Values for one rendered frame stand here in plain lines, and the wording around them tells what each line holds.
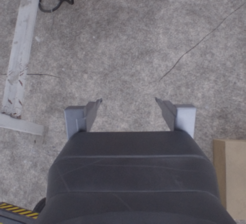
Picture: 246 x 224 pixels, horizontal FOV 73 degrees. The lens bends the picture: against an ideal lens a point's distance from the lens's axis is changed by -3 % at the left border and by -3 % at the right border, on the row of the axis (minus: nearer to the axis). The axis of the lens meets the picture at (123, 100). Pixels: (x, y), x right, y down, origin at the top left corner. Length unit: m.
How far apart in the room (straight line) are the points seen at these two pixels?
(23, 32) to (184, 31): 0.81
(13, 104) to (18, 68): 0.16
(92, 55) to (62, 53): 0.18
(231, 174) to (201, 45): 0.63
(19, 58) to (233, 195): 1.07
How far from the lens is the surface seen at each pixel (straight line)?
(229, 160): 0.83
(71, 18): 1.19
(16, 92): 0.88
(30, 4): 1.02
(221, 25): 1.12
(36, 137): 1.07
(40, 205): 0.97
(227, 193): 0.86
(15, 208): 0.83
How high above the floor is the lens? 0.89
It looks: 78 degrees down
